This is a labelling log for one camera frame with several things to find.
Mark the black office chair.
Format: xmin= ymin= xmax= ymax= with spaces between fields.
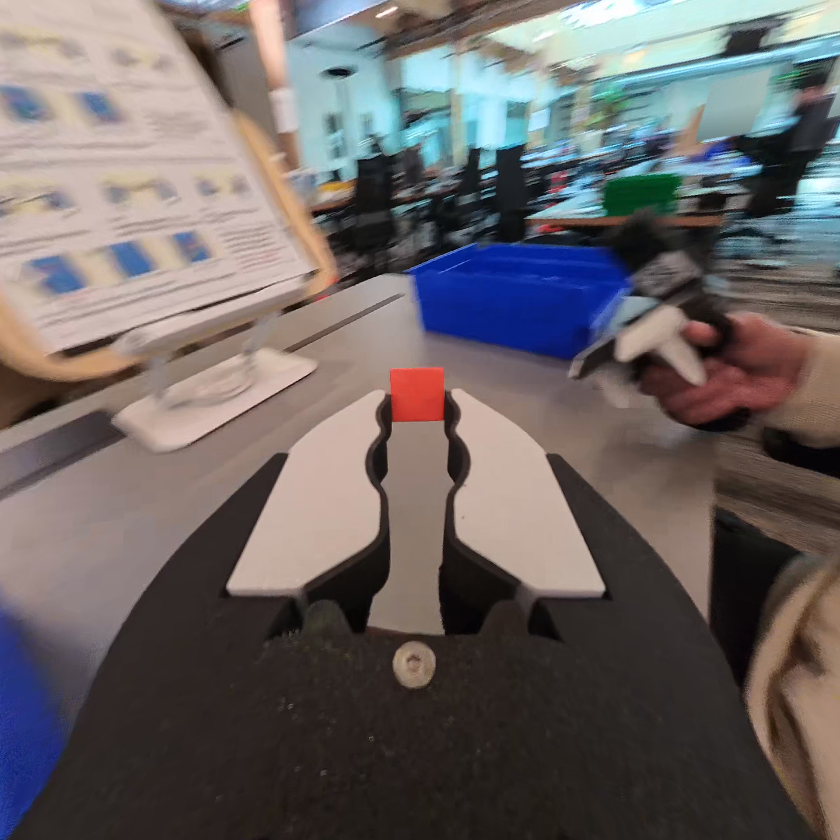
xmin=494 ymin=146 xmax=527 ymax=245
xmin=353 ymin=153 xmax=399 ymax=252

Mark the blue plastic bin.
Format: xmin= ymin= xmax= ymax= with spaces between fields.
xmin=0 ymin=591 xmax=74 ymax=836
xmin=405 ymin=241 xmax=635 ymax=362

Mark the person's right hand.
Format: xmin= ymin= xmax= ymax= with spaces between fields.
xmin=638 ymin=312 xmax=809 ymax=432

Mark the red wooden cube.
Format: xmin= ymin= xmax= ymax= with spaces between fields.
xmin=390 ymin=367 xmax=446 ymax=423

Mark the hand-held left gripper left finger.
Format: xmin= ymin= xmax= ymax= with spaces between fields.
xmin=226 ymin=390 xmax=392 ymax=634

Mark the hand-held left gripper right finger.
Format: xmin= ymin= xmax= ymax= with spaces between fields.
xmin=441 ymin=388 xmax=606 ymax=635

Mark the printed instruction sheet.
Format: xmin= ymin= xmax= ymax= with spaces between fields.
xmin=0 ymin=0 xmax=320 ymax=357

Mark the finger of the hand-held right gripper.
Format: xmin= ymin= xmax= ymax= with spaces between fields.
xmin=566 ymin=340 xmax=635 ymax=409
xmin=616 ymin=306 xmax=710 ymax=388

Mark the green plastic crate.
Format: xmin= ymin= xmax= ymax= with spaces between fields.
xmin=602 ymin=172 xmax=681 ymax=219

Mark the person's right forearm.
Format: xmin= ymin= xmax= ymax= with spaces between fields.
xmin=763 ymin=327 xmax=840 ymax=435

